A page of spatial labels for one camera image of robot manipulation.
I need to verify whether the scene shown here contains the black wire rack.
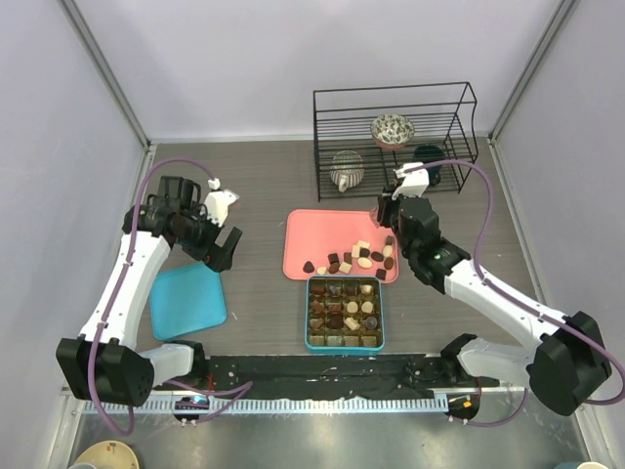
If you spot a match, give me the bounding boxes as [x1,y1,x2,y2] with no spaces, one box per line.
[312,81,479,199]

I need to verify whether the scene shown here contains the dark green mug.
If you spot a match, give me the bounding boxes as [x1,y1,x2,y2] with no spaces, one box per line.
[412,145,445,187]

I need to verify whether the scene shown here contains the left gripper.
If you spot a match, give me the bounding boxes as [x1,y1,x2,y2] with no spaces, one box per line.
[176,201,241,272]

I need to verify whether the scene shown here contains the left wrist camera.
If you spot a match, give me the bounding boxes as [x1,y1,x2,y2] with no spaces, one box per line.
[203,178,239,227]

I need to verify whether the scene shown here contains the patterned ceramic bowl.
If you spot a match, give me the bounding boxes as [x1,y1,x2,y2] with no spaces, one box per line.
[370,113,415,150]

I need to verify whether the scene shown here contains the pink tray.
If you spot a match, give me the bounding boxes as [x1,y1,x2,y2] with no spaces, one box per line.
[282,209,392,280]

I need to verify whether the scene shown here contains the striped ceramic cup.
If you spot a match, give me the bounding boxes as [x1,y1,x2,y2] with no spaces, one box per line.
[329,150,365,193]

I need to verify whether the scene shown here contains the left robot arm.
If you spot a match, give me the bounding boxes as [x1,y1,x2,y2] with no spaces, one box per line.
[56,176,242,407]

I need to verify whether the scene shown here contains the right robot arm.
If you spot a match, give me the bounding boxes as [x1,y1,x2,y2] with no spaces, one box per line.
[375,187,612,416]

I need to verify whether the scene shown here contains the white cable duct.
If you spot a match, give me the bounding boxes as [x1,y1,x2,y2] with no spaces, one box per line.
[82,396,449,415]

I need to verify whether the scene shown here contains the stainless steel tongs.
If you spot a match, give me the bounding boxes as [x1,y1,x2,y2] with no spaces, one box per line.
[369,207,380,228]

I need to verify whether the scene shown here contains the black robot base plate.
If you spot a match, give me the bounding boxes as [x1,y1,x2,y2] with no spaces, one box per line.
[183,354,499,401]

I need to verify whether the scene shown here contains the blue chocolate tin box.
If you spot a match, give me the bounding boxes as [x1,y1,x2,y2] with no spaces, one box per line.
[304,275,387,354]

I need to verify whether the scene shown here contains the blue tin lid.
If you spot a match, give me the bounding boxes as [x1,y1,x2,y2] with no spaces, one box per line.
[149,263,228,341]

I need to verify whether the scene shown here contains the gold plastic chocolate insert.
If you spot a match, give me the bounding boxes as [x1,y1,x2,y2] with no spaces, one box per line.
[309,277,382,349]

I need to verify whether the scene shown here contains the beige plate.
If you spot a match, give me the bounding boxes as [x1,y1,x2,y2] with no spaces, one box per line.
[70,440,141,469]

